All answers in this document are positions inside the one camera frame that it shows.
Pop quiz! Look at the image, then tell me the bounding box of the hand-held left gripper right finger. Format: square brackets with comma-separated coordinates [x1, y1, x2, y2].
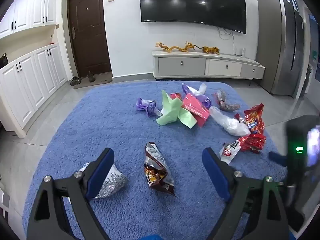
[202, 147, 292, 240]

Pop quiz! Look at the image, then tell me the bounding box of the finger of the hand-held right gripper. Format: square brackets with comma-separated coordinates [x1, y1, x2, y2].
[268, 151, 288, 167]

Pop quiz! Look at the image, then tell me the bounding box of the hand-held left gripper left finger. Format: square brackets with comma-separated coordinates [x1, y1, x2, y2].
[26, 147, 115, 240]

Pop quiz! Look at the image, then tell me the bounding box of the silver patterned wrapper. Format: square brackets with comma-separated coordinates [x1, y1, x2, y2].
[82, 162, 128, 199]

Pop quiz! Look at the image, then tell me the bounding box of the white and red wrapper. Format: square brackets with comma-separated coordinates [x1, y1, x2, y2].
[219, 141, 242, 165]

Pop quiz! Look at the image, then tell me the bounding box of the red snack bag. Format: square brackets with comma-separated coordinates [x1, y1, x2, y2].
[237, 133, 267, 153]
[235, 103, 265, 135]

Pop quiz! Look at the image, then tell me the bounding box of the clear plastic bag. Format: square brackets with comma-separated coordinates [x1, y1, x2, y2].
[209, 106, 250, 137]

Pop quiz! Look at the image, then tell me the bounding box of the brown snack bag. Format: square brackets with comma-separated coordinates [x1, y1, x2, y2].
[144, 142, 175, 197]

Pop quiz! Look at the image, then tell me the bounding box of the pink packet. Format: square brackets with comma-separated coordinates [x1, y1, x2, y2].
[181, 93, 210, 127]

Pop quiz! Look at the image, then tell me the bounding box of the grey patterned wrapper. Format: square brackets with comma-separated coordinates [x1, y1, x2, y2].
[214, 89, 241, 112]

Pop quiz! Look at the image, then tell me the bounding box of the small purple wrapper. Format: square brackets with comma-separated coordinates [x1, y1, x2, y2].
[197, 95, 213, 108]

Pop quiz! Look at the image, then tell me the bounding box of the green paper sheet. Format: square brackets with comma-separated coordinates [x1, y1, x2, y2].
[156, 90, 198, 129]

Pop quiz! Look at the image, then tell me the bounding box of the white and purple wrapper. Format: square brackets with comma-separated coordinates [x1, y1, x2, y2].
[182, 82, 208, 97]

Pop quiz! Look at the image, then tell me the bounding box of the brown doormat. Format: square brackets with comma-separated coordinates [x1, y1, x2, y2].
[73, 71, 113, 89]

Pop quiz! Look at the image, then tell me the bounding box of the silver refrigerator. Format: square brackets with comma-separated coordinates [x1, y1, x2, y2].
[257, 0, 310, 98]

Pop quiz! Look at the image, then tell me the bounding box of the white grey television console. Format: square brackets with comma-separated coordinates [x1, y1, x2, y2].
[152, 50, 266, 80]

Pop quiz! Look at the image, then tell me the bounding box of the balcony window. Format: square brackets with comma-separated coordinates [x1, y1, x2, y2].
[307, 14, 320, 83]

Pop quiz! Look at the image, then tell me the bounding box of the golden tiger figurine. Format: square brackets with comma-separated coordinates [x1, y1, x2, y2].
[201, 46, 221, 55]

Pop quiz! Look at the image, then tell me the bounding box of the golden dragon figurine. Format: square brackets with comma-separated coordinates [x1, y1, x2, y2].
[155, 41, 200, 54]

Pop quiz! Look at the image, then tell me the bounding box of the brown entrance door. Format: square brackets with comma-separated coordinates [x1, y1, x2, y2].
[67, 0, 112, 77]

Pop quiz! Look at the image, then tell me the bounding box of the black television cable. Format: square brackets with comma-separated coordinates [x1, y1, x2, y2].
[217, 26, 237, 55]

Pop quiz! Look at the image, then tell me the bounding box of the black wall television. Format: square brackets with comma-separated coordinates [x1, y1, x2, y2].
[139, 0, 247, 34]

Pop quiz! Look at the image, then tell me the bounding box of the white upper wall cabinet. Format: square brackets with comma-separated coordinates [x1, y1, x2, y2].
[0, 0, 57, 39]

